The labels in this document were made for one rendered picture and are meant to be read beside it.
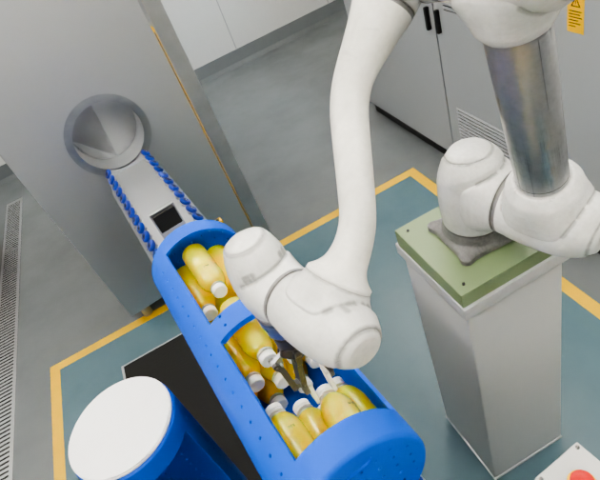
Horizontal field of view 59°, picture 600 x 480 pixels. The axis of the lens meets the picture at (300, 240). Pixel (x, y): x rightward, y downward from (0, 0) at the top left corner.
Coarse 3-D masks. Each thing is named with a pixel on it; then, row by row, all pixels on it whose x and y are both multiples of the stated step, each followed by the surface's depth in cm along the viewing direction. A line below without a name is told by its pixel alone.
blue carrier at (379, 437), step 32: (192, 224) 150; (224, 224) 156; (160, 256) 147; (160, 288) 146; (192, 320) 126; (224, 320) 118; (192, 352) 130; (224, 352) 113; (224, 384) 111; (320, 384) 128; (352, 384) 118; (256, 416) 100; (352, 416) 92; (384, 416) 93; (256, 448) 98; (288, 448) 92; (320, 448) 88; (352, 448) 86; (384, 448) 90; (416, 448) 95
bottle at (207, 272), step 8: (192, 248) 147; (200, 248) 148; (184, 256) 148; (192, 256) 144; (200, 256) 143; (208, 256) 144; (192, 264) 143; (200, 264) 141; (208, 264) 140; (216, 264) 142; (192, 272) 142; (200, 272) 139; (208, 272) 138; (216, 272) 138; (200, 280) 138; (208, 280) 137; (216, 280) 137; (224, 280) 139; (208, 288) 137
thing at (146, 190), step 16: (144, 160) 260; (128, 176) 253; (144, 176) 247; (112, 192) 261; (128, 192) 241; (144, 192) 236; (160, 192) 231; (144, 208) 226; (144, 224) 216; (160, 240) 204
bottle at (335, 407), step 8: (328, 392) 108; (336, 392) 107; (320, 400) 108; (328, 400) 105; (336, 400) 104; (344, 400) 104; (320, 408) 107; (328, 408) 103; (336, 408) 102; (344, 408) 102; (352, 408) 102; (328, 416) 103; (336, 416) 101; (344, 416) 100; (328, 424) 103
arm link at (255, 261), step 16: (240, 240) 81; (256, 240) 80; (272, 240) 82; (224, 256) 82; (240, 256) 79; (256, 256) 79; (272, 256) 80; (288, 256) 83; (240, 272) 80; (256, 272) 80; (272, 272) 80; (288, 272) 80; (240, 288) 82; (256, 288) 80; (272, 288) 78; (256, 304) 81
